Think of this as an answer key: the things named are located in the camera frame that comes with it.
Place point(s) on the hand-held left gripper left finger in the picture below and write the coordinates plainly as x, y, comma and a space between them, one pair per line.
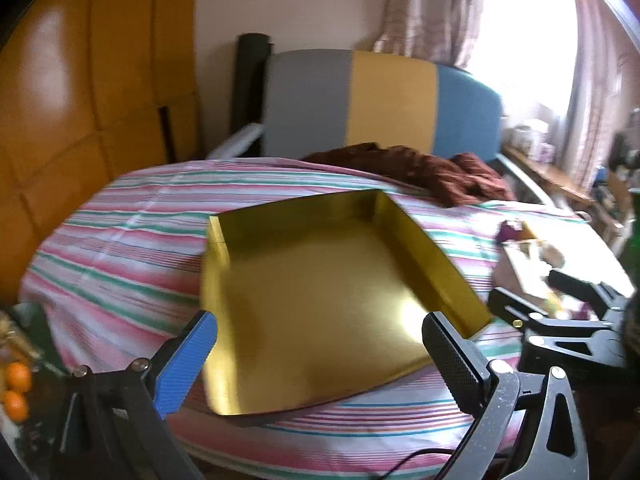
186, 365

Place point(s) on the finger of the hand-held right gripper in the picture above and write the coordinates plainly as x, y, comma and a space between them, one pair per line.
575, 285
540, 334

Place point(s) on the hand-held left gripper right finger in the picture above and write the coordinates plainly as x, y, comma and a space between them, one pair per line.
452, 365

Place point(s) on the white paper box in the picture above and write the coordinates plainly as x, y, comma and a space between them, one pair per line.
520, 272

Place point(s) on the gold cardboard tray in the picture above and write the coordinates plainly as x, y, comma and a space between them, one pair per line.
310, 310

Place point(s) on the wooden rack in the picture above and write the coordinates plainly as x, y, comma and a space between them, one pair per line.
617, 200

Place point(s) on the striped tablecloth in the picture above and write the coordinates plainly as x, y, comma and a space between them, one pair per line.
125, 260

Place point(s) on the white purple carton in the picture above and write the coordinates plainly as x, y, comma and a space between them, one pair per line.
546, 151

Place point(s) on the orange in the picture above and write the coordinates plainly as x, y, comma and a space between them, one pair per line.
15, 405
17, 376

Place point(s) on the brown cloth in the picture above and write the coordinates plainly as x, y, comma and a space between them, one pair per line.
425, 170

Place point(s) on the patterned beige curtain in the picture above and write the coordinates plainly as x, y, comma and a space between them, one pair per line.
600, 85
430, 10

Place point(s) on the black rolled mat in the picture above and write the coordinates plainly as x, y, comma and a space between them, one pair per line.
250, 85

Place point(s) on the grey yellow blue armchair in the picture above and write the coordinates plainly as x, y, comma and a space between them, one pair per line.
310, 100

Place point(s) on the wooden wardrobe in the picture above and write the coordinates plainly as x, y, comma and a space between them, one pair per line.
75, 85

